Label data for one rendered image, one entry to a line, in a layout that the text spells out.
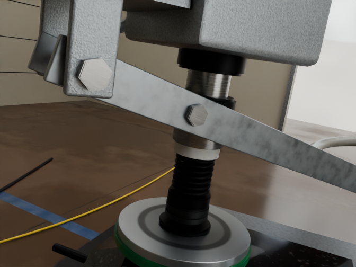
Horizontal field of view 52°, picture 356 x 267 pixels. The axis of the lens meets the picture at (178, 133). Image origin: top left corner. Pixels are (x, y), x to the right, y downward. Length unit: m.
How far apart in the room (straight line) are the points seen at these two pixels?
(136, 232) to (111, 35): 0.30
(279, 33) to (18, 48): 5.60
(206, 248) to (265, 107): 5.07
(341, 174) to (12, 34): 5.46
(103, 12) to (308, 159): 0.41
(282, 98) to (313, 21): 5.01
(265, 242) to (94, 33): 0.46
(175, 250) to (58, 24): 0.34
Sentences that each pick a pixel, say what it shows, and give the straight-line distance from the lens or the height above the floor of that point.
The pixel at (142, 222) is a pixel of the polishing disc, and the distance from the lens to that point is 0.59.
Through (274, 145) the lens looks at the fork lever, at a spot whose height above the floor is 1.02.
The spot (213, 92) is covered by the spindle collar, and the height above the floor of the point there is 1.09.
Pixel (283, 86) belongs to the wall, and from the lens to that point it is 5.50.
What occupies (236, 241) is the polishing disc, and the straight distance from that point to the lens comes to 0.58.
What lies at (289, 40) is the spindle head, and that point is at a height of 1.17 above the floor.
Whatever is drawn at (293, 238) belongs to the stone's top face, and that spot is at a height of 0.84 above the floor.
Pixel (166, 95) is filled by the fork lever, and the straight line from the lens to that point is 0.44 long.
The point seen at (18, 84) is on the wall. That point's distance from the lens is 6.02.
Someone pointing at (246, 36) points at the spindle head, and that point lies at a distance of 0.43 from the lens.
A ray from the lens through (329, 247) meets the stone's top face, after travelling 0.72.
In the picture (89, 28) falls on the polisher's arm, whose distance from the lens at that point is 0.37.
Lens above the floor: 1.13
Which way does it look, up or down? 12 degrees down
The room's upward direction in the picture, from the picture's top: 9 degrees clockwise
